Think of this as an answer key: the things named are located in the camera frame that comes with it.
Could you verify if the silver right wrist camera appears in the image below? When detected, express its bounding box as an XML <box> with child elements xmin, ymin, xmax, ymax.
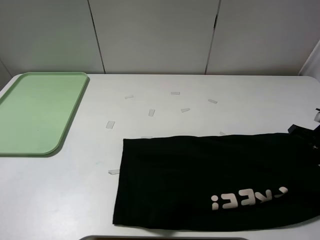
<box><xmin>314</xmin><ymin>108</ymin><xmax>320</xmax><ymax>123</ymax></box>

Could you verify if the clear tape piece centre right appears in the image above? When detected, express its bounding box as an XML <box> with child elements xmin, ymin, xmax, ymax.
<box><xmin>181</xmin><ymin>108</ymin><xmax>191</xmax><ymax>113</ymax></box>

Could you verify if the light green plastic tray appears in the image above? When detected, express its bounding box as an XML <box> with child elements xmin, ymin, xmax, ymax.
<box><xmin>0</xmin><ymin>72</ymin><xmax>90</xmax><ymax>157</ymax></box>

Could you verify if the black short sleeve t-shirt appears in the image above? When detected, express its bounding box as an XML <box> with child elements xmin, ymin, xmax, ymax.
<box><xmin>112</xmin><ymin>133</ymin><xmax>320</xmax><ymax>232</ymax></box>

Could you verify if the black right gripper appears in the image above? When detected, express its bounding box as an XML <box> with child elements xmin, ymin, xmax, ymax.
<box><xmin>287</xmin><ymin>124</ymin><xmax>320</xmax><ymax>150</ymax></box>

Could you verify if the clear tape piece far right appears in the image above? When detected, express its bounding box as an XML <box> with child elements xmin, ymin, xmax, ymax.
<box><xmin>208</xmin><ymin>99</ymin><xmax>218</xmax><ymax>104</ymax></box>

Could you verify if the clear tape piece lower left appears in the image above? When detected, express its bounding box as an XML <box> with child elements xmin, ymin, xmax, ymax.
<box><xmin>108</xmin><ymin>169</ymin><xmax>120</xmax><ymax>175</ymax></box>

